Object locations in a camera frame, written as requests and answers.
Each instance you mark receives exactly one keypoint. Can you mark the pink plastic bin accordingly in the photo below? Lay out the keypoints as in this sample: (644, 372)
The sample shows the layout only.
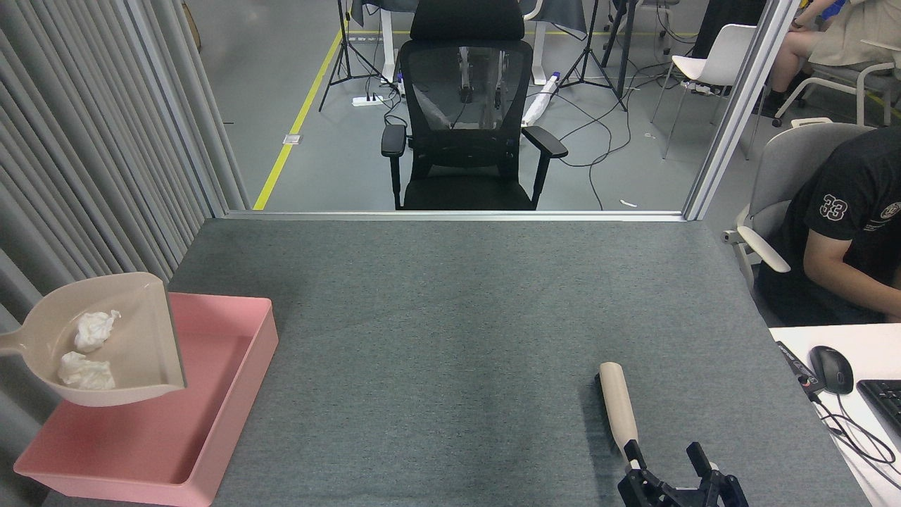
(204, 394)

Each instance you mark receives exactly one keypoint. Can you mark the black slim device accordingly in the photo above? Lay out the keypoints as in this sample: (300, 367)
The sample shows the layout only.
(795, 365)

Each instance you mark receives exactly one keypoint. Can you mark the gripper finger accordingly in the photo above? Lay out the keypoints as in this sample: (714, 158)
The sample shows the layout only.
(725, 489)
(644, 489)

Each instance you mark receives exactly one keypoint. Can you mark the black keyboard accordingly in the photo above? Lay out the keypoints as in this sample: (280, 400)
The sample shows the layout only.
(883, 405)

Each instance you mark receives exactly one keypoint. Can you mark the black tripod stand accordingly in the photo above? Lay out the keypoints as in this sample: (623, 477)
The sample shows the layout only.
(586, 42)
(345, 42)

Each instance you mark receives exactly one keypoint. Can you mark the white power strip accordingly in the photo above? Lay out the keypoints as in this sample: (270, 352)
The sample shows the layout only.
(367, 101)

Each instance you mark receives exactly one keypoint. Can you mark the person in beige clothes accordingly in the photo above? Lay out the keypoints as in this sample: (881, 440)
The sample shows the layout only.
(845, 35)

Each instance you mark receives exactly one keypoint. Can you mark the silver frame rail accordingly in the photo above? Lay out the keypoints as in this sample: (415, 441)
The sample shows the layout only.
(457, 215)

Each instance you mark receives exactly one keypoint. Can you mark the white plastic chair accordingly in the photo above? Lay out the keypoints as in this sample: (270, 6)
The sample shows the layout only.
(718, 63)

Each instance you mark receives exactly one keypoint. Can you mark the grey padded chair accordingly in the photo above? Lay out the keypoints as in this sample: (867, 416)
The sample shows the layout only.
(788, 169)

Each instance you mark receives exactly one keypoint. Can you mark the white desk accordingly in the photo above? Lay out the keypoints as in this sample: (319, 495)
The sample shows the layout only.
(873, 345)

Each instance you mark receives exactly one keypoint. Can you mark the grey pleated curtain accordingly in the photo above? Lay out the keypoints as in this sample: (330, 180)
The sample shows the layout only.
(70, 141)

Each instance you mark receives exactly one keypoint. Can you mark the silver floor socket box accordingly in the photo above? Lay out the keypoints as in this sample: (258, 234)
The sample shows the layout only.
(293, 139)

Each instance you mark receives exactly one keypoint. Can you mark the white paper ball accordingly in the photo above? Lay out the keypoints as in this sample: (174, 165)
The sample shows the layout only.
(95, 329)
(86, 372)

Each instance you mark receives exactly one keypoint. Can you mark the person's right forearm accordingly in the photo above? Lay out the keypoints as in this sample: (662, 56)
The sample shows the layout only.
(838, 274)

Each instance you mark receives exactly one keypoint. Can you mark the slanted silver frame post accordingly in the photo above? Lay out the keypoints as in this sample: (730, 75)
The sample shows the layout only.
(732, 105)

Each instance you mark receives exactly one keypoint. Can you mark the person in black shirt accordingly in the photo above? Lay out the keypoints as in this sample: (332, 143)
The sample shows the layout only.
(845, 183)

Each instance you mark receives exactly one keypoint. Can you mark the black mesh office chair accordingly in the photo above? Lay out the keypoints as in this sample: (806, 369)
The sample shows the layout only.
(464, 190)

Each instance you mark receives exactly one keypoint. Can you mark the grey chair white armrests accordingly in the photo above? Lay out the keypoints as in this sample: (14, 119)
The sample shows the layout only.
(845, 76)

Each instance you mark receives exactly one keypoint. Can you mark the beige hand brush black bristles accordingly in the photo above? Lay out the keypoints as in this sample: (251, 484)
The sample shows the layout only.
(619, 401)

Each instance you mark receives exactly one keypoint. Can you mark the beige plastic dustpan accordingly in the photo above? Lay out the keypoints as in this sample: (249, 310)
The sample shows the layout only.
(141, 345)

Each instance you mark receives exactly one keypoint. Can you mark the black computer mouse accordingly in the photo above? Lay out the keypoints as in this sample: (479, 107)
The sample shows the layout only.
(830, 370)

